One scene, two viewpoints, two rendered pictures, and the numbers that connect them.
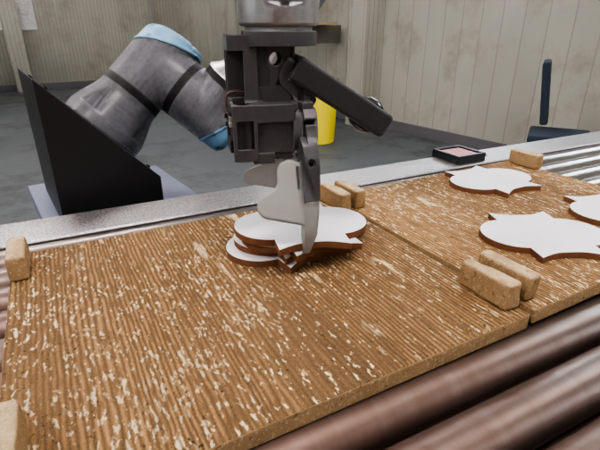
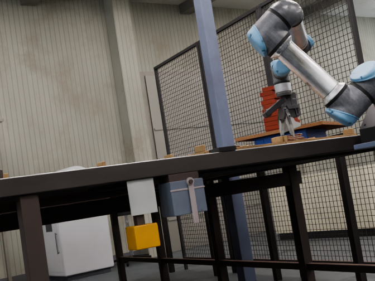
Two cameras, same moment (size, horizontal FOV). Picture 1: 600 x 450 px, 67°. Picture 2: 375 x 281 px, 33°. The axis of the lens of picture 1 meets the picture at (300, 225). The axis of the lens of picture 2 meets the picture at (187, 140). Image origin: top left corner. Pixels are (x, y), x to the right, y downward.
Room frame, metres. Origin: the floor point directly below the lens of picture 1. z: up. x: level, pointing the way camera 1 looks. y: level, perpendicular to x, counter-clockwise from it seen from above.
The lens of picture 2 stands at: (3.30, -0.52, 0.78)
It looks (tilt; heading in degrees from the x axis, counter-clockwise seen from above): 5 degrees up; 178
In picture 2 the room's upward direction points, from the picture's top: 9 degrees counter-clockwise
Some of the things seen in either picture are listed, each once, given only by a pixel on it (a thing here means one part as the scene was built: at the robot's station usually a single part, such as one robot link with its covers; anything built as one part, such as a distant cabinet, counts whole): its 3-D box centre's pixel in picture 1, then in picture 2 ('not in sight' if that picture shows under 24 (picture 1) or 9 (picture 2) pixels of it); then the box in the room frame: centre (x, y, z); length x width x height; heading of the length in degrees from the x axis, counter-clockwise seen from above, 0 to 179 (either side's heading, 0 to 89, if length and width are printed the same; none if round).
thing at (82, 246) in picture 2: not in sight; (72, 221); (-4.58, -1.88, 0.67); 0.68 x 0.58 x 1.34; 125
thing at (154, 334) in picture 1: (242, 287); (298, 144); (0.39, 0.06, 0.93); 0.41 x 0.35 x 0.02; 118
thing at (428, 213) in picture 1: (515, 212); (223, 153); (0.59, -0.31, 0.93); 0.41 x 0.35 x 0.02; 119
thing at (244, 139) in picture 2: not in sight; (295, 131); (-0.18, 0.17, 1.03); 0.50 x 0.50 x 0.02; 57
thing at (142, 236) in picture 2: not in sight; (139, 213); (1.12, -0.67, 0.74); 0.09 x 0.08 x 0.24; 117
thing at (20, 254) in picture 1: (18, 257); (348, 131); (0.42, 0.29, 0.95); 0.06 x 0.02 x 0.03; 28
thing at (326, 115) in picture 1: (318, 110); not in sight; (5.04, -0.20, 0.34); 0.44 x 0.43 x 0.68; 126
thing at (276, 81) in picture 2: not in sight; (279, 72); (0.46, 0.02, 1.27); 0.09 x 0.08 x 0.11; 174
